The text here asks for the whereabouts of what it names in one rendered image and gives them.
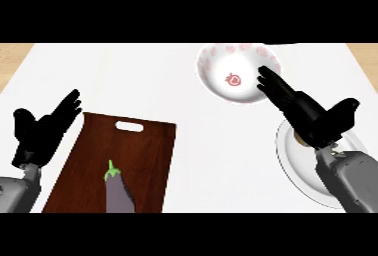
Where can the white plate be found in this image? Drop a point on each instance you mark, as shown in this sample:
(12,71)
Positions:
(300,166)

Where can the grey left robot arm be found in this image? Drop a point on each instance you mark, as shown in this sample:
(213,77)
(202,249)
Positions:
(19,190)

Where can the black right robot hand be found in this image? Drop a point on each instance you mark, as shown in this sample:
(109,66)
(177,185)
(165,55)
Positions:
(304,113)

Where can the dark brown wooden cutting board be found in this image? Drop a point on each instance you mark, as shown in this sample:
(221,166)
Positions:
(118,166)

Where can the white bowl with red print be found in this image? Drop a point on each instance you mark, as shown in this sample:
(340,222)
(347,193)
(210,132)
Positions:
(230,76)

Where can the purple eggplant with green stem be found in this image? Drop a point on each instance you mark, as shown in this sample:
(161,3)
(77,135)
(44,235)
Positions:
(118,193)

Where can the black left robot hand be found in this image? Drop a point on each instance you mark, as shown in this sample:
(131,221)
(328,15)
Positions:
(41,131)

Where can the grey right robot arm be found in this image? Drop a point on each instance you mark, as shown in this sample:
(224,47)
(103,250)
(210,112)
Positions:
(347,181)

